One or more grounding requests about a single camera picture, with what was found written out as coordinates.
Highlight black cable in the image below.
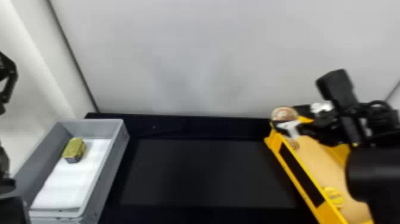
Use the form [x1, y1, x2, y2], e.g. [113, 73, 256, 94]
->
[358, 99, 400, 132]

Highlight white foam pad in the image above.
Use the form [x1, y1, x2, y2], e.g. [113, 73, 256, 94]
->
[30, 137, 113, 211]

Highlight black mat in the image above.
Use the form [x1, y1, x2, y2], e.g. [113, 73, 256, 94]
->
[120, 138, 298, 209]

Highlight yellow box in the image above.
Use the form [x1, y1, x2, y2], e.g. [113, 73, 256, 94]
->
[263, 116, 376, 224]

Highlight yellow can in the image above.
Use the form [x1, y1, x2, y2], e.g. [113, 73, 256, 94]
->
[61, 137, 88, 164]
[270, 105, 299, 123]

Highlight grey box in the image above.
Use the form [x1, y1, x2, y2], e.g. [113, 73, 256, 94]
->
[13, 118, 130, 224]

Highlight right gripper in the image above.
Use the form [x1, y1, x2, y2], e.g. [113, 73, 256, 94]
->
[274, 104, 345, 147]

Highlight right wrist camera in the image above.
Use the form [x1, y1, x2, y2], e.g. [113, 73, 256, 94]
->
[315, 69, 369, 148]

